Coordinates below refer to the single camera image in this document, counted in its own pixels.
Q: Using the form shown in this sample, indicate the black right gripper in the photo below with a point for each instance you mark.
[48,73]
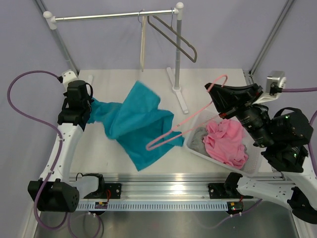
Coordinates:
[231,100]

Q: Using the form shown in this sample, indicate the white plastic laundry basket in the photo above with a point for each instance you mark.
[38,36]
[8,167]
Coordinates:
[250,168]

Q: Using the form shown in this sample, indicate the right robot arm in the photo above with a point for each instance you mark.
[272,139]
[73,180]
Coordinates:
[283,139]

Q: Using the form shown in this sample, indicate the pink clothes hanger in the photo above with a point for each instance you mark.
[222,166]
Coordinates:
[160,141]

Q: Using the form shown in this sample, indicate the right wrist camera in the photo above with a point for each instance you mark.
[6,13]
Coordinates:
[275,82]

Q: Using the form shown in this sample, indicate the teal t shirt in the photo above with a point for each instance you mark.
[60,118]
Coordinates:
[135,123]

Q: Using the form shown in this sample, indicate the grey garment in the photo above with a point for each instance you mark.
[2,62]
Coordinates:
[197,143]

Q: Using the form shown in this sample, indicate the white slotted cable duct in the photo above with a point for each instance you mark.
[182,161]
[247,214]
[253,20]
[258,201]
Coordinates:
[152,206]

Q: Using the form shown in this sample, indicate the aluminium front rail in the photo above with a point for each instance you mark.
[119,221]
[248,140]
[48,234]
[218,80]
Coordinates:
[167,186]

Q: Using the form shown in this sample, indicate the pink garment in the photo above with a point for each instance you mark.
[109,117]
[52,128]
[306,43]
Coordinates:
[224,142]

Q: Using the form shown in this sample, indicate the beige clothes hanger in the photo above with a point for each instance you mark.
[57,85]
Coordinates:
[143,40]

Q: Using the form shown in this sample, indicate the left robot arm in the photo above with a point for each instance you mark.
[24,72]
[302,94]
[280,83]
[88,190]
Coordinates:
[53,191]

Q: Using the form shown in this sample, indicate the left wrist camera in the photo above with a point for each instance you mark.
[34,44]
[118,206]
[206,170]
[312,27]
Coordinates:
[67,77]

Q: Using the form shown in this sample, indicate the white clothes rack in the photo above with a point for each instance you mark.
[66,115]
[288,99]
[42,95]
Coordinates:
[177,12]

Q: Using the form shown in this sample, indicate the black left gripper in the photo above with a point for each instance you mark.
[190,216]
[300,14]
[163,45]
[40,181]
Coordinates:
[90,100]

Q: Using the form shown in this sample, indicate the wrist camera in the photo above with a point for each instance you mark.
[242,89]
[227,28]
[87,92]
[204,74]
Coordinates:
[275,82]
[67,77]

